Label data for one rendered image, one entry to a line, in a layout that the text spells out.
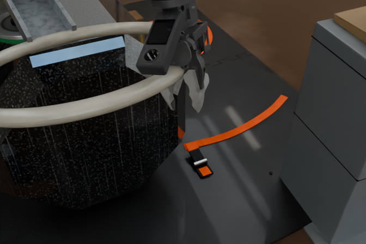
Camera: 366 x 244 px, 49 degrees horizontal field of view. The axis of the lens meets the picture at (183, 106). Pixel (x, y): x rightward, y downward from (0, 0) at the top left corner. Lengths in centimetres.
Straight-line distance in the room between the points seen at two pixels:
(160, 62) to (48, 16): 63
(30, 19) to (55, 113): 58
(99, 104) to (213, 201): 133
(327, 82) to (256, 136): 78
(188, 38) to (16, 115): 29
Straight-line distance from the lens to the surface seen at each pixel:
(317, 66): 155
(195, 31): 68
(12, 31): 146
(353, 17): 152
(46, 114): 63
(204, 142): 213
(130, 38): 145
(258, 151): 213
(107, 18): 154
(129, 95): 62
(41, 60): 139
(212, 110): 234
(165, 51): 61
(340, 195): 166
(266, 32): 317
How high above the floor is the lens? 152
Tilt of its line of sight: 40 degrees down
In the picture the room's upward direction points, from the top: straight up
